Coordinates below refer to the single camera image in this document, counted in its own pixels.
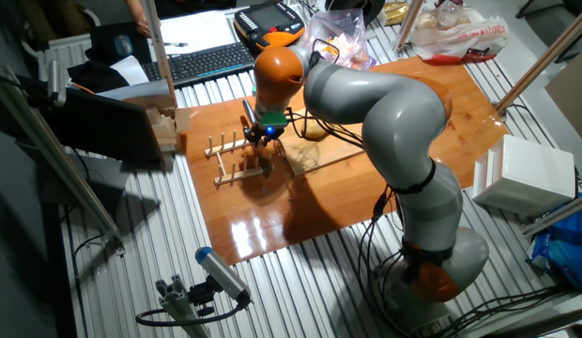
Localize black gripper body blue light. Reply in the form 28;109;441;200
243;122;280;143

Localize steel kitchen knife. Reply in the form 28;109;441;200
241;98;276;180

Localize person's bare forearm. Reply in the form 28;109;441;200
123;0;149;21

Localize person's bare hand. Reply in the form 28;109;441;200
134;10;154;38

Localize wooden peg rack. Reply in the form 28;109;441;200
204;130;276;188

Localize large yellow potato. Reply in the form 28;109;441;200
301;118;330;142

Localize glossy orange wooden base board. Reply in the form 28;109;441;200
180;55;511;267

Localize small wooden blocks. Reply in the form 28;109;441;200
144;105;192;157

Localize black computer keyboard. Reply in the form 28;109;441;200
140;41;257;90

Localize orange black teach pendant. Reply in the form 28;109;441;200
233;0;307;54

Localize white paper sheet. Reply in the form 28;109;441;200
158;8;239;56

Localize clear plastic bag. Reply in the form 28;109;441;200
298;8;378;71

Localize folded white paper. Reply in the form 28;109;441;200
109;54;151;87

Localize black monitor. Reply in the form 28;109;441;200
16;74;164;166

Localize black round hat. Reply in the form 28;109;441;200
324;0;387;25

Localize dark computer mouse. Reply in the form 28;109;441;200
113;34;135;59

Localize black cloth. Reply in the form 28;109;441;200
67;59;130;94

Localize yellow snack packet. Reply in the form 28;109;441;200
381;0;411;27

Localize black mouse pad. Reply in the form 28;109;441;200
86;21;154;68

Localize short aluminium profile stub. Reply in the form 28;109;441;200
154;274;212;338

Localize white red plastic bag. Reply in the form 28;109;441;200
407;1;510;67

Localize white rectangular box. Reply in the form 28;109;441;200
471;133;578;219

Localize brown cardboard panel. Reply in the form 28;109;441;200
544;45;582;152

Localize blue plastic bag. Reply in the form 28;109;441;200
525;193;582;291

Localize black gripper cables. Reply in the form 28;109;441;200
283;106;368;150

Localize wooden cutting board metal handle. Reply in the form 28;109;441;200
271;106;367;178

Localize aluminium frame post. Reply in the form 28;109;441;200
393;0;426;51
0;64;127;257
522;192;582;238
140;0;178;99
494;2;582;115

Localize silver camera blue end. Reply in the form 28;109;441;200
194;245;253;306

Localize black base cable bundle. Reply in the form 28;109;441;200
355;184;574;338

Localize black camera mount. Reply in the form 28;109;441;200
187;276;222;318

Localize black camera cable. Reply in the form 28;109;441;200
134;300;249;329

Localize silver bar camera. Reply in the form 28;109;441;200
46;58;69;109

